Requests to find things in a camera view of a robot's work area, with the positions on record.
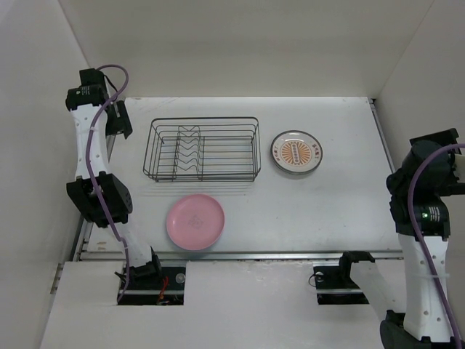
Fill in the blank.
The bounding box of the grey wire dish rack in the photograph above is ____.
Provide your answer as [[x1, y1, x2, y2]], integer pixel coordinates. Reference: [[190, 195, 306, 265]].
[[142, 116, 261, 182]]

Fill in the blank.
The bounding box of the purple plate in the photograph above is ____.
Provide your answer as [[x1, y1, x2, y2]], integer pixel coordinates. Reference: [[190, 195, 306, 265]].
[[166, 193, 225, 251]]

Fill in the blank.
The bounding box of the pink plate with red text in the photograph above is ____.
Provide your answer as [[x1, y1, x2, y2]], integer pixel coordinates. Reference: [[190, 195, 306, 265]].
[[270, 130, 323, 176]]

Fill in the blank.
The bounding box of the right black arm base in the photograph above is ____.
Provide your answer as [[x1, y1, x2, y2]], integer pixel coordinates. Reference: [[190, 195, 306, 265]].
[[309, 265, 368, 305]]

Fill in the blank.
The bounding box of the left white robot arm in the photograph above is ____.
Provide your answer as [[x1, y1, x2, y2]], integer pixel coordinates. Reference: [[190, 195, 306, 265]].
[[65, 67, 165, 291]]

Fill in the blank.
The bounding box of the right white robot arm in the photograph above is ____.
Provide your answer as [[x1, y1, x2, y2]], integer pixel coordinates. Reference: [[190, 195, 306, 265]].
[[336, 128, 464, 348]]

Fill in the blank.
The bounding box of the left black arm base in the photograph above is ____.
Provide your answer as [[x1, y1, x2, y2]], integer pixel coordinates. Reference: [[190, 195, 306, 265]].
[[116, 266, 186, 306]]

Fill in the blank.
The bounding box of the front aluminium rail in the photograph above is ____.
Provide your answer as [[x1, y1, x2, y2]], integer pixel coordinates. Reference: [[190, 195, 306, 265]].
[[74, 250, 424, 262]]

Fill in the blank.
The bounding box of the right aluminium rail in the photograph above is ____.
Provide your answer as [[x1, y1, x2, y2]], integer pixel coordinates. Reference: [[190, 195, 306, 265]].
[[368, 98, 395, 173]]

